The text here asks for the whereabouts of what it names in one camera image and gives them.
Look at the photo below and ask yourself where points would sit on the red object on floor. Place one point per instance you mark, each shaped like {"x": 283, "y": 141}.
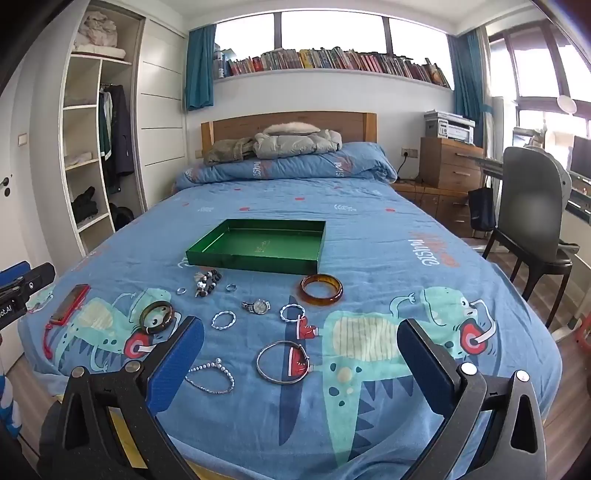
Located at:
{"x": 584, "y": 330}

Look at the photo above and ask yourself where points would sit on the folded blue duvet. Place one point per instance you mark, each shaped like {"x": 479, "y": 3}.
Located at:
{"x": 295, "y": 168}

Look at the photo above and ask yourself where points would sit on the brown and green bangle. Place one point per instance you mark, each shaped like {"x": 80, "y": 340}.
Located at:
{"x": 154, "y": 327}

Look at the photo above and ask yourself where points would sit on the round white lamp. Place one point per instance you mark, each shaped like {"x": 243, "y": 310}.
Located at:
{"x": 566, "y": 105}

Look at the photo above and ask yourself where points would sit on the folded light clothes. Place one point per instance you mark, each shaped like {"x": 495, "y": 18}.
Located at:
{"x": 81, "y": 159}

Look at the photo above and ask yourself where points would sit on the white printer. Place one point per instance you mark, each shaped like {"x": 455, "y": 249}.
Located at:
{"x": 450, "y": 127}

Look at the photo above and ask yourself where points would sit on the folded white bedding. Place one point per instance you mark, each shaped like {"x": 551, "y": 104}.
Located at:
{"x": 99, "y": 34}

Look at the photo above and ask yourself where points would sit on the green metal tray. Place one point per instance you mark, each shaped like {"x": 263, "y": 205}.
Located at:
{"x": 258, "y": 251}

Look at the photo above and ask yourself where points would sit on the wall socket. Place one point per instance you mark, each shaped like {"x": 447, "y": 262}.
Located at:
{"x": 409, "y": 153}

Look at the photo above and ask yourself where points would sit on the silver wristwatch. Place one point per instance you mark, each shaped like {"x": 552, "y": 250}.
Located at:
{"x": 258, "y": 306}

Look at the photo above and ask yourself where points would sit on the white wardrobe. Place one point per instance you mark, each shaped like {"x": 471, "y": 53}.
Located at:
{"x": 161, "y": 115}

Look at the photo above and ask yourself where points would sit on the teal curtain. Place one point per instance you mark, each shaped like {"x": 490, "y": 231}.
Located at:
{"x": 201, "y": 69}
{"x": 466, "y": 87}

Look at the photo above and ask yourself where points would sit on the olive green garment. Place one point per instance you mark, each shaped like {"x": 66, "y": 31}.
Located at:
{"x": 226, "y": 152}

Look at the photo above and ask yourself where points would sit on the large thin silver bangle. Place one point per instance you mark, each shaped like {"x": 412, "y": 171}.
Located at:
{"x": 259, "y": 364}

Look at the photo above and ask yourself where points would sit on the black tote bag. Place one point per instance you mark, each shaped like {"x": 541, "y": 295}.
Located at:
{"x": 482, "y": 210}

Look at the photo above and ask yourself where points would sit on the person's left hand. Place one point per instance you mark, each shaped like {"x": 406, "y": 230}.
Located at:
{"x": 8, "y": 401}

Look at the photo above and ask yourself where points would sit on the blue dinosaur print bedsheet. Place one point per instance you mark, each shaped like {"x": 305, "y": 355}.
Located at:
{"x": 369, "y": 240}

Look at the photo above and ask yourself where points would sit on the grey puffer jacket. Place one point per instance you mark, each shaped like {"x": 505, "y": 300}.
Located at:
{"x": 240, "y": 124}
{"x": 295, "y": 143}

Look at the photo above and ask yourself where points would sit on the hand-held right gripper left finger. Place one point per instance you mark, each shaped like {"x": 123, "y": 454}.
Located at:
{"x": 178, "y": 364}

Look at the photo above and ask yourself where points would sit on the wall light switch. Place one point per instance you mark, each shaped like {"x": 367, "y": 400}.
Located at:
{"x": 22, "y": 139}

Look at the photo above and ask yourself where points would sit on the desk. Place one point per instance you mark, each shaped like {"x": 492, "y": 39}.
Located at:
{"x": 579, "y": 194}

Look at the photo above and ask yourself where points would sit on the grey and black chair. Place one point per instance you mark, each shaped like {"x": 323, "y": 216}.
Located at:
{"x": 531, "y": 198}

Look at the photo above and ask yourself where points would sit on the hanging green and white garment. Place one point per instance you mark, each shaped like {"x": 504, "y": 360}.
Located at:
{"x": 105, "y": 124}

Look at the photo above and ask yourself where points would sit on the window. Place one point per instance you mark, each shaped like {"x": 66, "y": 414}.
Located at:
{"x": 332, "y": 30}

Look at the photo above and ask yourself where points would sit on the black backpack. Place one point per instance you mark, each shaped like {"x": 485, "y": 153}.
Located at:
{"x": 122, "y": 217}

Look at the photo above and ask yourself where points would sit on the amber resin bangle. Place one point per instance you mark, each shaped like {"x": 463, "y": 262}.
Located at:
{"x": 307, "y": 295}

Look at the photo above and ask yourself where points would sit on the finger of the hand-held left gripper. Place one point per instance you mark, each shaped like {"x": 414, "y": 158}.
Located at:
{"x": 39, "y": 277}
{"x": 14, "y": 272}

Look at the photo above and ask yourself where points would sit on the wooden drawer cabinet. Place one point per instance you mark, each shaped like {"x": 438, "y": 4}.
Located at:
{"x": 448, "y": 161}

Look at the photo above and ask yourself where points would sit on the phone in red case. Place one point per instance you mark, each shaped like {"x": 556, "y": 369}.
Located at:
{"x": 69, "y": 304}

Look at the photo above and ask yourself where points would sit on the computer monitor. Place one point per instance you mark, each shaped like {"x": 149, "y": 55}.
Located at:
{"x": 581, "y": 157}

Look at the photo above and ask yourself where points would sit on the row of books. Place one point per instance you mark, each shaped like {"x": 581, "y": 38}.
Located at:
{"x": 332, "y": 60}

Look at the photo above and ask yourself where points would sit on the low wooden nightstand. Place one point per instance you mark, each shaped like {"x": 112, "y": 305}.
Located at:
{"x": 438, "y": 205}

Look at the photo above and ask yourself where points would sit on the hanging dark jacket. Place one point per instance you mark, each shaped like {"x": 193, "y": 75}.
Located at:
{"x": 121, "y": 129}

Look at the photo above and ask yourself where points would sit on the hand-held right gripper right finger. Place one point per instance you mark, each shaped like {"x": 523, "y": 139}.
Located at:
{"x": 422, "y": 364}

